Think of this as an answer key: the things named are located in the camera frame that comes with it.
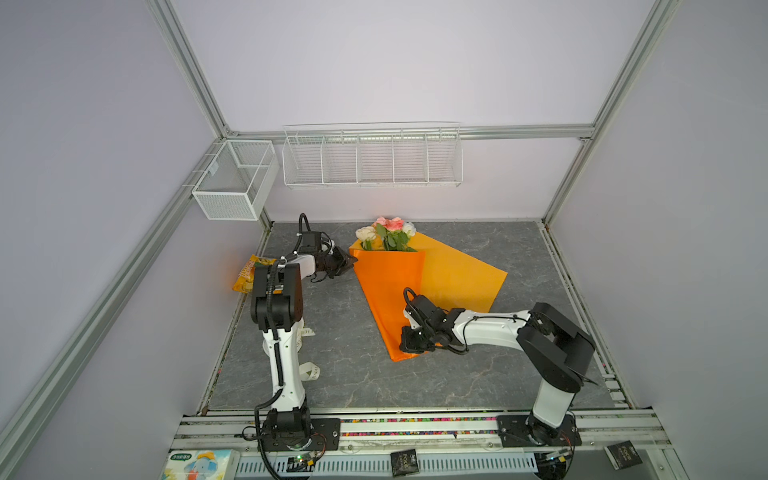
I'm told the cream fake rose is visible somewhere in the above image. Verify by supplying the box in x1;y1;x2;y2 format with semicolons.
356;226;378;251

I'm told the dark pink fake rose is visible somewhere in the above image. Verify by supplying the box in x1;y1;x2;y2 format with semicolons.
384;217;409;251

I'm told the orange wrapping paper sheet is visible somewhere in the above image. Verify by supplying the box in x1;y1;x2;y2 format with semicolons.
349;231;509;364

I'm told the white fake rose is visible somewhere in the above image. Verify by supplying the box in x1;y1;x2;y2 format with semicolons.
401;222;417;252

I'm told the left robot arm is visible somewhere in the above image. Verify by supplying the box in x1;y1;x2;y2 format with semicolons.
250;245;356;450

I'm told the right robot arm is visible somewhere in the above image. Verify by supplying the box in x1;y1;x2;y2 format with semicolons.
400;295;596;448

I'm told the yellow snack bag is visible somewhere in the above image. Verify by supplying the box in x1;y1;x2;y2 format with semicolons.
232;255;275;294

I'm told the white ribbon gold lettering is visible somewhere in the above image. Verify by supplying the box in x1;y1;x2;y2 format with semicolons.
296;324;321;382

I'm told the black box centre front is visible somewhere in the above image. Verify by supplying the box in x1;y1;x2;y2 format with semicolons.
390;449;420;478

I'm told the black box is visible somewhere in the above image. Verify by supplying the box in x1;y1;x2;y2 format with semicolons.
390;449;420;478
604;440;643;471

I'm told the white mesh box basket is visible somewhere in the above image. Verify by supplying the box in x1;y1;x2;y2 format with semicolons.
192;140;279;221

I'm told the black box right front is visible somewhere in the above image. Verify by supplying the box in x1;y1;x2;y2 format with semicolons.
604;440;643;471

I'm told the tissue pack with elephant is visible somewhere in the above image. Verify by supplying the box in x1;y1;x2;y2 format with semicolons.
160;450;241;480

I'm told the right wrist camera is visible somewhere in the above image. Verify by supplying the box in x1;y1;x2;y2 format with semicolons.
407;295;447;329

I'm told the white wire wall shelf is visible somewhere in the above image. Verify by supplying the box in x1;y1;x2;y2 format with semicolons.
282;122;464;188

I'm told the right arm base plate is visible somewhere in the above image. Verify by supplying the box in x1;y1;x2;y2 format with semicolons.
497;412;582;447

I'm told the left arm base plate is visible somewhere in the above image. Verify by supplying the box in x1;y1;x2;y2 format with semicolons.
258;418;341;452

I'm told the white slotted cable duct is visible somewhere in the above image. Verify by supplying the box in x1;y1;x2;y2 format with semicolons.
270;452;539;479

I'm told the aluminium front rail frame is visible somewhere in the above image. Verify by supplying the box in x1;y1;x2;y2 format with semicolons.
170;409;688;479

